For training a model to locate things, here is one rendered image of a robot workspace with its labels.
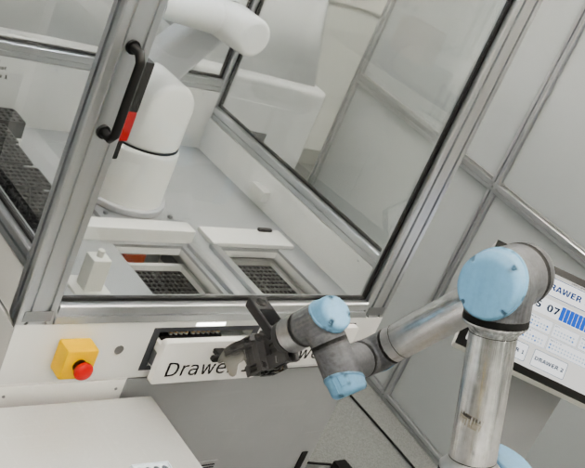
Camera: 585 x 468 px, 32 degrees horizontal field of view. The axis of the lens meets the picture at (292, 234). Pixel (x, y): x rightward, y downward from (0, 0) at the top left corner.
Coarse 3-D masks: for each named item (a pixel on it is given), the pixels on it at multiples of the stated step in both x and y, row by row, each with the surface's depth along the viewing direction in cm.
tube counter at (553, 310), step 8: (552, 304) 266; (544, 312) 265; (552, 312) 265; (560, 312) 266; (568, 312) 266; (576, 312) 266; (560, 320) 265; (568, 320) 265; (576, 320) 265; (584, 320) 265; (576, 328) 265; (584, 328) 265
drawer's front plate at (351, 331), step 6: (354, 324) 254; (348, 330) 252; (354, 330) 253; (348, 336) 254; (354, 336) 255; (306, 348) 246; (306, 354) 248; (300, 360) 248; (306, 360) 249; (312, 360) 251
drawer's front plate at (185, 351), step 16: (224, 336) 224; (240, 336) 227; (160, 352) 213; (176, 352) 215; (192, 352) 218; (208, 352) 221; (160, 368) 215; (176, 368) 218; (192, 368) 221; (208, 368) 224; (240, 368) 230
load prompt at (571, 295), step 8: (560, 280) 268; (552, 288) 267; (560, 288) 268; (568, 288) 268; (576, 288) 268; (552, 296) 267; (560, 296) 267; (568, 296) 267; (576, 296) 267; (584, 296) 267; (568, 304) 266; (576, 304) 267; (584, 304) 267
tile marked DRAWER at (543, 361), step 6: (534, 354) 262; (540, 354) 262; (546, 354) 262; (534, 360) 261; (540, 360) 261; (546, 360) 261; (552, 360) 261; (558, 360) 262; (534, 366) 261; (540, 366) 261; (546, 366) 261; (552, 366) 261; (558, 366) 261; (564, 366) 261; (546, 372) 260; (552, 372) 260; (558, 372) 261; (564, 372) 261; (558, 378) 260
